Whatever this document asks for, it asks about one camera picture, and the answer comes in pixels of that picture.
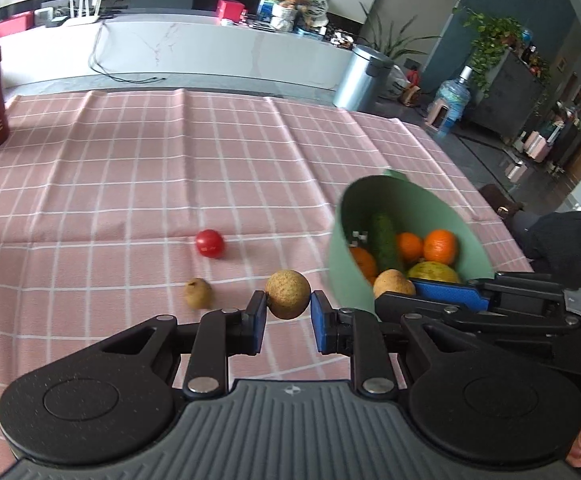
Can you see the pink red box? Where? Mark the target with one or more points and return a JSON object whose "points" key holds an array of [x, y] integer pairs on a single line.
{"points": [[13, 25]]}

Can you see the green plastic colander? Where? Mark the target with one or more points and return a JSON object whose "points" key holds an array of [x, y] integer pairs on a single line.
{"points": [[445, 210]]}

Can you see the small yellow-brown fruit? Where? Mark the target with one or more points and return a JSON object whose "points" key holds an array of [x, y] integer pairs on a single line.
{"points": [[288, 294], [393, 284], [198, 294]]}

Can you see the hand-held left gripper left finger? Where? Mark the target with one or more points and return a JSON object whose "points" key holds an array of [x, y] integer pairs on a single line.
{"points": [[258, 325]]}

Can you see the white plastic bag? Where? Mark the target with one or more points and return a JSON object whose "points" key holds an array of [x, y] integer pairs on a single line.
{"points": [[395, 82]]}

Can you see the white router with antennas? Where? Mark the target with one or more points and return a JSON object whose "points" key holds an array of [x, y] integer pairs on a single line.
{"points": [[84, 17]]}

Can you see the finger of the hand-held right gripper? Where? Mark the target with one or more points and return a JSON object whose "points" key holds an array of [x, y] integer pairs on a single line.
{"points": [[420, 307], [450, 294]]}

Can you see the green cucumber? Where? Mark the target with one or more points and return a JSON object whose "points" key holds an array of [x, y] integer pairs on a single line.
{"points": [[385, 240]]}

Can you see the brown leather bag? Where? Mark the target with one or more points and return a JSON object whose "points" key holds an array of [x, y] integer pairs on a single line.
{"points": [[500, 200]]}

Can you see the long-leaf potted plant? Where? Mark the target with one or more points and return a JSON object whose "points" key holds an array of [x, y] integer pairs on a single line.
{"points": [[395, 35]]}

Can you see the pink checkered tablecloth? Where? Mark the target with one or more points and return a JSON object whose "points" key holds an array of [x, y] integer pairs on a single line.
{"points": [[145, 170]]}

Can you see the small red tomato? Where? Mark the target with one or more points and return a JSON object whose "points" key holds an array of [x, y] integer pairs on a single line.
{"points": [[209, 242]]}

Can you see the white marble television cabinet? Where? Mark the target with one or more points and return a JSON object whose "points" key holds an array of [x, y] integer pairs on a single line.
{"points": [[210, 55]]}

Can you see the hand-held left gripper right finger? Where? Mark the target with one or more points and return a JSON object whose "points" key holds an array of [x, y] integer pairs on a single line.
{"points": [[323, 325]]}

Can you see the blue water dispenser bottle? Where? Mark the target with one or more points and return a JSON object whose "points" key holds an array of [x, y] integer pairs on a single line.
{"points": [[453, 100]]}

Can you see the silver pedal trash can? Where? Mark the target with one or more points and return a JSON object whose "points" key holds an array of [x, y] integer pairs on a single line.
{"points": [[360, 80]]}

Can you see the grey sideboard cabinet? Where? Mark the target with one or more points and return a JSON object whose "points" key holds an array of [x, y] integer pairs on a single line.
{"points": [[510, 100]]}

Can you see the trailing ivy plant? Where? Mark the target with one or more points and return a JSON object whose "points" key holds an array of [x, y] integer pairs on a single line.
{"points": [[490, 35]]}

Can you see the round painted fan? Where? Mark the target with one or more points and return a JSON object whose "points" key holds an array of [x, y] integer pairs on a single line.
{"points": [[315, 10]]}

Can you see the orange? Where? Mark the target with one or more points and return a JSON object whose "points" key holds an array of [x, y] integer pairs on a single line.
{"points": [[410, 247], [364, 262], [440, 246]]}

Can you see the green yellow mango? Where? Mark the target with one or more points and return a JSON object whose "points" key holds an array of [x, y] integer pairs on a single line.
{"points": [[435, 272]]}

